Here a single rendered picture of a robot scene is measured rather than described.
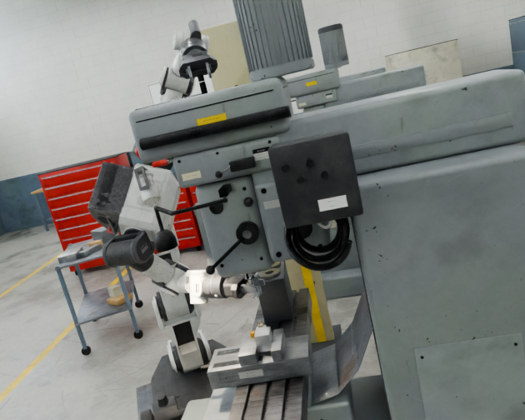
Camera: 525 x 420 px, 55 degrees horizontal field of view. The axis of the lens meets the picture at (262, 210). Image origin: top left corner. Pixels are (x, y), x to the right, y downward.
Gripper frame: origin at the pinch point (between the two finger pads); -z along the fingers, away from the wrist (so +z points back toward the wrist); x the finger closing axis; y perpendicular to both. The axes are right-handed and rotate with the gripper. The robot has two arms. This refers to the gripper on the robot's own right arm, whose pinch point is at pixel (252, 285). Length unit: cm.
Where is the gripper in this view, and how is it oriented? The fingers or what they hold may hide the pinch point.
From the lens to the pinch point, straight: 175.3
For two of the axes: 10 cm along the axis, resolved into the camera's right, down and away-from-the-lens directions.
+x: 4.4, -3.1, 8.4
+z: -8.7, 0.8, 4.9
